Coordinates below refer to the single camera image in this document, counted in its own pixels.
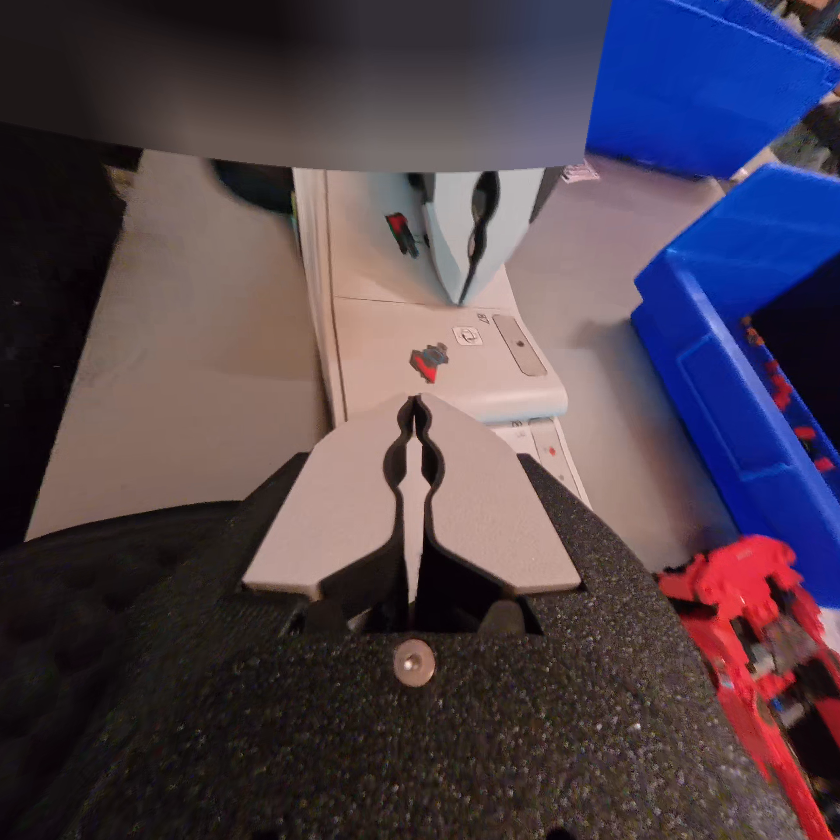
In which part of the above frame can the red green black plastic bolt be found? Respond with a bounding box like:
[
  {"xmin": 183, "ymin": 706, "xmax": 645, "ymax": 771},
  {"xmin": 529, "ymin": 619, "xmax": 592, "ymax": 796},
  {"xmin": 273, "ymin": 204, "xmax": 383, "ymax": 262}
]
[{"xmin": 385, "ymin": 211, "xmax": 422, "ymax": 259}]

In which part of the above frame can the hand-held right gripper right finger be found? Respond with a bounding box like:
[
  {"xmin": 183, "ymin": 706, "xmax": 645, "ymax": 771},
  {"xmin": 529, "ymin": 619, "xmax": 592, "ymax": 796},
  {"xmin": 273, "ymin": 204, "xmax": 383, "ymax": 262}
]
[{"xmin": 416, "ymin": 392, "xmax": 585, "ymax": 598}]

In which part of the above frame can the white device with red dot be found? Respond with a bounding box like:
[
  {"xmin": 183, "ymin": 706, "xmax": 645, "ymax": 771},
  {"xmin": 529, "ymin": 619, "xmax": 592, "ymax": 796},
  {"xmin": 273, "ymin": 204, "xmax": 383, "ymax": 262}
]
[{"xmin": 508, "ymin": 415, "xmax": 593, "ymax": 514}]

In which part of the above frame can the blue bin with red parts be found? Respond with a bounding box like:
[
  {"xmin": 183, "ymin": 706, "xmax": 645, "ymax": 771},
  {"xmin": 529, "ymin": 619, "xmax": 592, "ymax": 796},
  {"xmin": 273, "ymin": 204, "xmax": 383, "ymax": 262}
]
[{"xmin": 630, "ymin": 163, "xmax": 840, "ymax": 567}]

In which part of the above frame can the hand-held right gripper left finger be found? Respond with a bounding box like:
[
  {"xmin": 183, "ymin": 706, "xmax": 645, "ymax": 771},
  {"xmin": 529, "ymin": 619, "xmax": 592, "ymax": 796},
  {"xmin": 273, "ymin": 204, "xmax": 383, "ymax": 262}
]
[{"xmin": 241, "ymin": 394, "xmax": 421, "ymax": 602}]

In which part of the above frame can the large blue plastic bin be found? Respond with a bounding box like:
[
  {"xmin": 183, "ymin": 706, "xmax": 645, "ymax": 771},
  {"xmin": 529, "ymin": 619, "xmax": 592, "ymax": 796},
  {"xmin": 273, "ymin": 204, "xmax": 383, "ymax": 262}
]
[{"xmin": 583, "ymin": 0, "xmax": 840, "ymax": 182}]

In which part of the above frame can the white electronic device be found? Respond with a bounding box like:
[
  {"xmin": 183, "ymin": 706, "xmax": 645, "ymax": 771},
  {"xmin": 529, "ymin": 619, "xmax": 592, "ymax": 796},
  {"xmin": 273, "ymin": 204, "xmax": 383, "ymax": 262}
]
[{"xmin": 291, "ymin": 167, "xmax": 569, "ymax": 429}]

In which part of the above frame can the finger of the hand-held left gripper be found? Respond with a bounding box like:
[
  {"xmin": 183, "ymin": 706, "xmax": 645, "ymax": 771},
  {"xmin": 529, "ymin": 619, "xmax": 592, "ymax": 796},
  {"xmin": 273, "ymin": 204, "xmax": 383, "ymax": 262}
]
[
  {"xmin": 463, "ymin": 168, "xmax": 547, "ymax": 304},
  {"xmin": 422, "ymin": 171, "xmax": 488, "ymax": 307}
]

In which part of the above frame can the heap of small red parts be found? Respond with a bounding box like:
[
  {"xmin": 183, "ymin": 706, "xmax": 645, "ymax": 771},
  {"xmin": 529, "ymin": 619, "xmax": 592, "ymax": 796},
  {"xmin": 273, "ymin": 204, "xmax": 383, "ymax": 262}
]
[{"xmin": 740, "ymin": 315, "xmax": 840, "ymax": 475}]

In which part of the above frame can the red and blue plastic bolt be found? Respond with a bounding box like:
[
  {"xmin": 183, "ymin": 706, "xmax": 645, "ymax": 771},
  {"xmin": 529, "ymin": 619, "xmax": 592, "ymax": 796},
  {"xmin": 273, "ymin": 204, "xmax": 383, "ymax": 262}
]
[{"xmin": 409, "ymin": 343, "xmax": 454, "ymax": 385}]

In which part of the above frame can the black round object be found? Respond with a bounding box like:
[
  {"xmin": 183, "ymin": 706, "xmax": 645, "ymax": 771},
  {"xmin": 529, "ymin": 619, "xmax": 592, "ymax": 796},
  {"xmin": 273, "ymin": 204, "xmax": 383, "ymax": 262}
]
[{"xmin": 209, "ymin": 159, "xmax": 296, "ymax": 216}]

